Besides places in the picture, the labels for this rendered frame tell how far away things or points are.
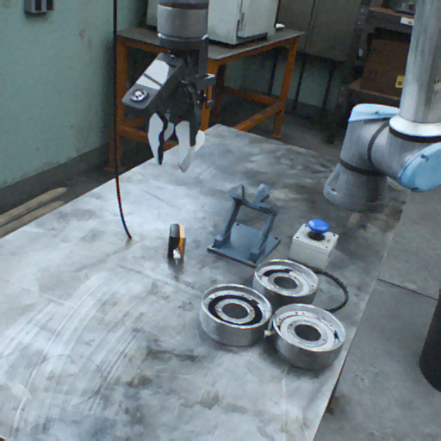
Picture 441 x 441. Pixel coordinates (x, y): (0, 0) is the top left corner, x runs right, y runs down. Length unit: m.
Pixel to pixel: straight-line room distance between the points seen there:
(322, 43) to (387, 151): 3.48
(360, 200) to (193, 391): 0.71
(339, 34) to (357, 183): 3.36
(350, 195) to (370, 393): 0.94
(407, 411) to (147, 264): 1.31
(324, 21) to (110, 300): 3.94
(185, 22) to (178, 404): 0.52
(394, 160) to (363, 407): 1.04
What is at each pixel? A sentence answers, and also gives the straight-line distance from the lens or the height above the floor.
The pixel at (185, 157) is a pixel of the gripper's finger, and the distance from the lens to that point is 0.90.
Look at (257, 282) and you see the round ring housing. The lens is 0.90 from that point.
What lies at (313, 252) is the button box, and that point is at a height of 0.83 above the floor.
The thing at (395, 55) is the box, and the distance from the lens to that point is 4.25.
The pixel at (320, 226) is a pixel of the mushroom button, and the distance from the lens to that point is 1.03.
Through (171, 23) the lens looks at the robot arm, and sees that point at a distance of 0.85.
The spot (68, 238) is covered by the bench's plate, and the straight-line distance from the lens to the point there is 1.02.
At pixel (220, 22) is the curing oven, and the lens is 3.05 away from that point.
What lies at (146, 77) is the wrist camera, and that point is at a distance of 0.85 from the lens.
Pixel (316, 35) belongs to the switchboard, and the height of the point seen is 0.71.
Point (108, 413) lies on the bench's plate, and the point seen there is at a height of 0.80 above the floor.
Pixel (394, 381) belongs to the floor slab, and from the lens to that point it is 2.16.
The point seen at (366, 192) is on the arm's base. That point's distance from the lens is 1.31.
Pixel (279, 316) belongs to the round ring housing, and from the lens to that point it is 0.84.
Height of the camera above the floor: 1.32
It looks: 26 degrees down
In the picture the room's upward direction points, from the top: 9 degrees clockwise
